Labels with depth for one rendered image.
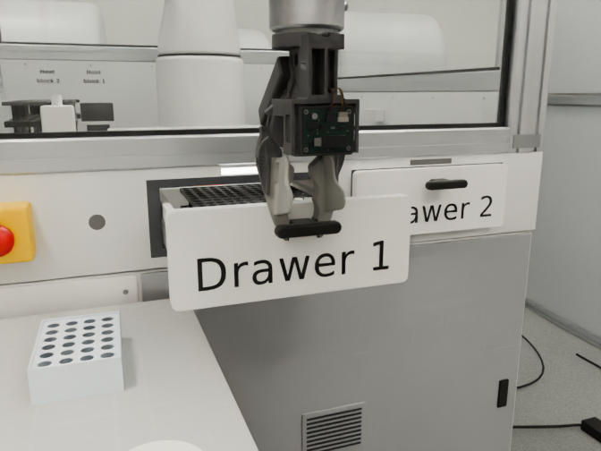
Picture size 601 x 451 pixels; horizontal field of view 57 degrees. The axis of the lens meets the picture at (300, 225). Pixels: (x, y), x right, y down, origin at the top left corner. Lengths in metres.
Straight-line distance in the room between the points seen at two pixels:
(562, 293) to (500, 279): 1.75
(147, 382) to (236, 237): 0.17
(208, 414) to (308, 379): 0.45
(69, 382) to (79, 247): 0.27
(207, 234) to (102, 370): 0.17
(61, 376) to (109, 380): 0.04
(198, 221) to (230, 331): 0.33
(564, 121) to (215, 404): 2.40
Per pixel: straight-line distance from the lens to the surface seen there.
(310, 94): 0.53
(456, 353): 1.10
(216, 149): 0.82
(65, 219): 0.81
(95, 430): 0.55
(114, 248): 0.82
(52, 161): 0.80
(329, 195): 0.60
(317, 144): 0.53
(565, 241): 2.78
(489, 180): 1.01
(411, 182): 0.92
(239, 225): 0.60
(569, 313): 2.82
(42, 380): 0.59
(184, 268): 0.60
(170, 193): 0.94
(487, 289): 1.09
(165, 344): 0.69
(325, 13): 0.55
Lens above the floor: 1.05
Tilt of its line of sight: 13 degrees down
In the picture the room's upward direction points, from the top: straight up
